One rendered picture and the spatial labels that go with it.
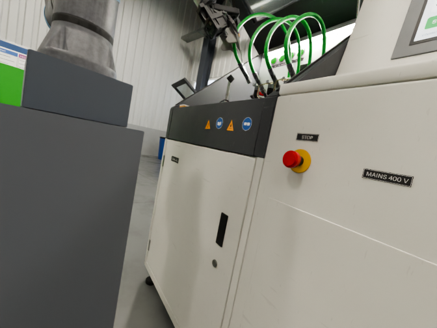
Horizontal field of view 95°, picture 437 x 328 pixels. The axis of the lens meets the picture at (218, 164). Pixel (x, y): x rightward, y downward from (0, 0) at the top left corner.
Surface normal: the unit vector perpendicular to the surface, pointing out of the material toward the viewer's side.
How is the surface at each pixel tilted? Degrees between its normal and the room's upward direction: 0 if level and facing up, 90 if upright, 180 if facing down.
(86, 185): 90
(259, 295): 90
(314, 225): 90
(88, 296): 90
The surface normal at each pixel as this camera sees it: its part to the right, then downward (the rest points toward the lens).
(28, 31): 0.70, 0.19
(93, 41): 0.80, -0.10
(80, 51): 0.58, -0.13
